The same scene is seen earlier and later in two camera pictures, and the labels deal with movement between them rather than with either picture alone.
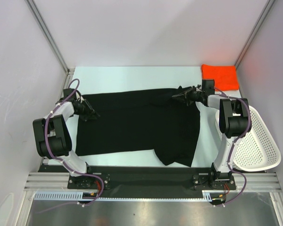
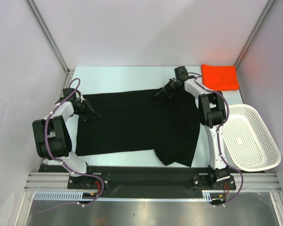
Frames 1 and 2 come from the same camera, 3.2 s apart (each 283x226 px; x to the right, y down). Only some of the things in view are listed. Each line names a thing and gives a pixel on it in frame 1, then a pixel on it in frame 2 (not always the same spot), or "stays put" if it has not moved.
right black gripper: [187, 95] → [167, 88]
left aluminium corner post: [50, 36] stays put
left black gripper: [90, 113] stays put
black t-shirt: [153, 119] stays put
